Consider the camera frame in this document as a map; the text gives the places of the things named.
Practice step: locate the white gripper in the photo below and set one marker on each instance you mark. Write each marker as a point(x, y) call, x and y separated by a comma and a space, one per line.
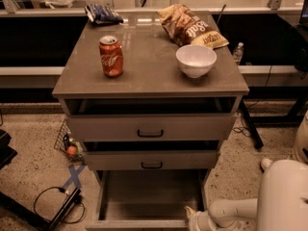
point(201, 220)

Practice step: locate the grey bottom drawer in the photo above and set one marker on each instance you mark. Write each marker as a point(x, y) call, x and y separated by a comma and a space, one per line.
point(147, 200)

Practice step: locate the grey drawer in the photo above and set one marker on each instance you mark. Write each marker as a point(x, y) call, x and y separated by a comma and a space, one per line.
point(138, 155)
point(151, 119)
point(147, 200)

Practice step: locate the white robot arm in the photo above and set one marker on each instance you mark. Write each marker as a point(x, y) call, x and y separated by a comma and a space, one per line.
point(281, 205)

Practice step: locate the grey top drawer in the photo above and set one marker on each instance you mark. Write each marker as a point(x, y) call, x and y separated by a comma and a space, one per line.
point(151, 119)

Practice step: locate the grey middle drawer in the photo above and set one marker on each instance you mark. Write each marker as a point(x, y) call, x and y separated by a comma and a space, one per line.
point(138, 155)

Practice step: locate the grey drawer cabinet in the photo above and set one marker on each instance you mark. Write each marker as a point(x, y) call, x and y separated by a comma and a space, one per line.
point(149, 67)

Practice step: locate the white orange sneaker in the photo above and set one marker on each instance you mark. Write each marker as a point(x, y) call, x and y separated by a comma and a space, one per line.
point(265, 163)

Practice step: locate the black table leg right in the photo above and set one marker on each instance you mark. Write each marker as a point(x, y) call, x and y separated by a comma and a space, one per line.
point(258, 144)

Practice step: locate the beige trouser leg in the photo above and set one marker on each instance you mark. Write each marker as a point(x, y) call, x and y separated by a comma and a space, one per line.
point(301, 141)

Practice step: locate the white bowl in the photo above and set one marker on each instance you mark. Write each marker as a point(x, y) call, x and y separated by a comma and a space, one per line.
point(195, 60)

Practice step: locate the clear plastic water bottle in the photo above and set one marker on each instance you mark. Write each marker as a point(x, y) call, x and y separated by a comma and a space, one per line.
point(238, 53)

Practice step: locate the black stand leg left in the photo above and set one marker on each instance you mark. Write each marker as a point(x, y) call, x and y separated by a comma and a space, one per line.
point(33, 218)

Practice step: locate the red soda can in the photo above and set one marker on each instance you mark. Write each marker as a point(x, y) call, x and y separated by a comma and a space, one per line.
point(111, 56)

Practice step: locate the brown chip bag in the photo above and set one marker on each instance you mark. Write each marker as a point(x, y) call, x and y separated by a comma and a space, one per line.
point(185, 27)

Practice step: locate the black object left edge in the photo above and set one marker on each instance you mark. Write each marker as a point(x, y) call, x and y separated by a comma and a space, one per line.
point(6, 153)

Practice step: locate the blue snack bag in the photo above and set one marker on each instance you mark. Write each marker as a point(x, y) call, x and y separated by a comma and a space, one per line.
point(98, 14)

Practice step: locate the wire basket with items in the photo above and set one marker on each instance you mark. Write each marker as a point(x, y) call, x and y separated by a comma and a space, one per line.
point(66, 144)

